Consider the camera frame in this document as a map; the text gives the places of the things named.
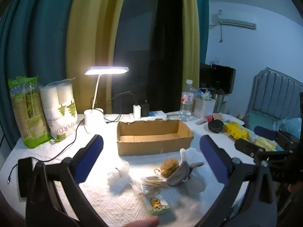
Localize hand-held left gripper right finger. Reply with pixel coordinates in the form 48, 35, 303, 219
199, 135, 277, 227

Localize grey plush toy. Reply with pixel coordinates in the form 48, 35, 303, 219
166, 161, 204, 188

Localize white desk lamp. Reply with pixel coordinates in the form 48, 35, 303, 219
84, 66, 129, 134

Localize white pack of paper cups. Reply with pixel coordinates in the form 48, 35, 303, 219
39, 78, 78, 143

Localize green pack of paper cups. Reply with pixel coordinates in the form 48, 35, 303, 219
8, 76, 52, 148

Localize white towel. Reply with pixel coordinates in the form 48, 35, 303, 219
179, 148, 207, 195

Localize black charger plug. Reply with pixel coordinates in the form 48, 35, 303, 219
141, 100, 150, 117

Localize white air conditioner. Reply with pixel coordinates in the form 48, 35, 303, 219
209, 19, 257, 30

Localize white power strip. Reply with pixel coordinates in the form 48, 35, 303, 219
129, 111, 168, 121

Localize white woven basket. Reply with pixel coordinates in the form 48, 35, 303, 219
194, 93, 216, 119

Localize clear water bottle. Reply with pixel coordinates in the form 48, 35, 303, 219
179, 80, 195, 121

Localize brown round sponge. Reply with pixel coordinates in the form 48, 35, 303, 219
160, 159, 181, 178

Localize brown cardboard box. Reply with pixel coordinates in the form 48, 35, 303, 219
117, 119, 194, 156

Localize steel thermos cup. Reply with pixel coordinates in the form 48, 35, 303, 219
212, 91, 226, 113

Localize black lamp cable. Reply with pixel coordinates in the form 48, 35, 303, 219
7, 118, 86, 184

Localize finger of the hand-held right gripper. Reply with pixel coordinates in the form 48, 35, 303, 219
234, 138, 266, 163
254, 126, 300, 145

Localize small card with yellow duck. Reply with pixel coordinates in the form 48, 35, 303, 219
143, 193, 171, 216

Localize yellow curtain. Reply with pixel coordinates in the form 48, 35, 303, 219
66, 0, 129, 114
181, 0, 201, 95

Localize light blue plastic bag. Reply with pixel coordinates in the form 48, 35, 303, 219
273, 118, 303, 138

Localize black appliance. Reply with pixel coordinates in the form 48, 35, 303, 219
199, 63, 236, 94

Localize grey padded headboard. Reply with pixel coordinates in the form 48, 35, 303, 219
246, 67, 303, 121

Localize black round case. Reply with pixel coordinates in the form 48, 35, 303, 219
208, 120, 224, 134

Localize person's left hand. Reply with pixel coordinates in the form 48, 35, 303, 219
118, 216, 160, 227

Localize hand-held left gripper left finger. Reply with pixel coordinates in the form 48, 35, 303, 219
18, 134, 112, 227

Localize teal curtain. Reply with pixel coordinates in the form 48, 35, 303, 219
194, 0, 210, 64
0, 0, 80, 145

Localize white textured tablecloth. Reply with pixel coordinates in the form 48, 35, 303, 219
0, 112, 251, 227

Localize black charger cable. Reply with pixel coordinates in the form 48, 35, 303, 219
91, 91, 138, 124

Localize cotton swab packet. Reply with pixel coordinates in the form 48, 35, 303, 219
140, 176, 169, 196

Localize yellow crumpled object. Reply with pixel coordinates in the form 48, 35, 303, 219
224, 122, 251, 140

